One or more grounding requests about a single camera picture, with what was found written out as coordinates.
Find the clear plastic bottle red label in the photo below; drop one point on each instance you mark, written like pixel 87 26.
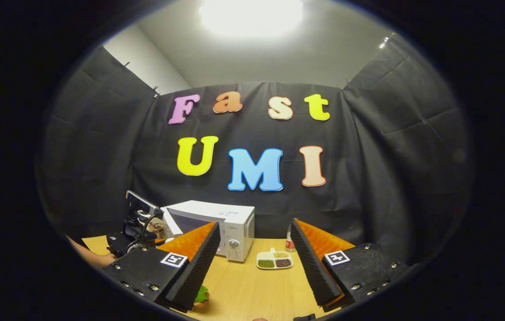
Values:
pixel 289 243

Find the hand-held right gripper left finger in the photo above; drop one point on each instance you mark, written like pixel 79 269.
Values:
pixel 199 272

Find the white divided tray of grains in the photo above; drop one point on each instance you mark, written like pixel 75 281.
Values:
pixel 266 263

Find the small ceiling light panel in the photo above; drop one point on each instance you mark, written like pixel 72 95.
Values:
pixel 384 43

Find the large ceiling light panel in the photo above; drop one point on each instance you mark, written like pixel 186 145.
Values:
pixel 252 15

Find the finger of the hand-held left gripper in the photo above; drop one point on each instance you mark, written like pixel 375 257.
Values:
pixel 159 231

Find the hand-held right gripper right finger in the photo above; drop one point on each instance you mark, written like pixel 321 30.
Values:
pixel 312 272

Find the white microwave oven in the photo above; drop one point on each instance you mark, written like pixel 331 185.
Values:
pixel 234 223

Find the lettuce toast sandwich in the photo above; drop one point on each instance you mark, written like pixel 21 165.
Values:
pixel 202 298

